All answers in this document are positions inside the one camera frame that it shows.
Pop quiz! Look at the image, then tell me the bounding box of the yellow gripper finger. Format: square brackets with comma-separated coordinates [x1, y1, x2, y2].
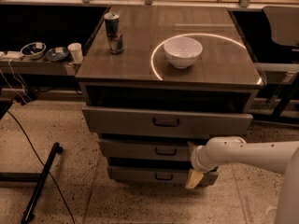
[185, 169, 204, 189]
[187, 141, 197, 152]

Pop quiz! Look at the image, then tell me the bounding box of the grey drawer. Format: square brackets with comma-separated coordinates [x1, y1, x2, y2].
[99, 139, 191, 161]
[82, 106, 252, 139]
[107, 164, 220, 187]

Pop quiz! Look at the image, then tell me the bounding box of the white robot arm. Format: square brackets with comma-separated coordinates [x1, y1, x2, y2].
[185, 136, 299, 224]

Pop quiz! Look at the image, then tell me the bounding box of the grey top drawer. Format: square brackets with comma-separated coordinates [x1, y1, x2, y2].
[82, 106, 252, 139]

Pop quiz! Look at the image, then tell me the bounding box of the grey bottom drawer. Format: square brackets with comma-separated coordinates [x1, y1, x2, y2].
[107, 164, 220, 187]

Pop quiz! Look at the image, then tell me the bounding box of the grey drawer cabinet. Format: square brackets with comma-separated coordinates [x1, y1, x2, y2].
[76, 6, 264, 183]

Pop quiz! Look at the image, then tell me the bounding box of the blue energy drink can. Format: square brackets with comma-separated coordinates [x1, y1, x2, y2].
[104, 12, 123, 54]

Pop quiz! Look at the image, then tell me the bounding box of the white paper cup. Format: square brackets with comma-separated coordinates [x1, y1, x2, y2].
[67, 43, 83, 63]

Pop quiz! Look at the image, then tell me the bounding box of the grey chair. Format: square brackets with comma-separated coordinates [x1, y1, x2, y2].
[263, 7, 299, 121]

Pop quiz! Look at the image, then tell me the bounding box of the blue plate on shelf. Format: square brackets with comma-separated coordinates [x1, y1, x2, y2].
[45, 47, 69, 62]

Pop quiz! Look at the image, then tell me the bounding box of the black table leg base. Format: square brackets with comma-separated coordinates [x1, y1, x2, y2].
[0, 142, 63, 224]

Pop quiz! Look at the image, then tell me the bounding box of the white bowl on shelf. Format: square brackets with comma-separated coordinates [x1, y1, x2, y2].
[21, 42, 47, 60]

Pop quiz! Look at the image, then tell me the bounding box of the grey low side shelf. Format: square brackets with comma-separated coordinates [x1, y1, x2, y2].
[0, 59, 80, 76]

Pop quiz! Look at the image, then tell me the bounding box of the white power strip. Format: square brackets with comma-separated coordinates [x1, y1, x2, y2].
[0, 51, 21, 59]

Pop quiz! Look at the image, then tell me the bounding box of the black floor cable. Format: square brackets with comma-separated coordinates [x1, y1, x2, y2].
[6, 109, 77, 224]

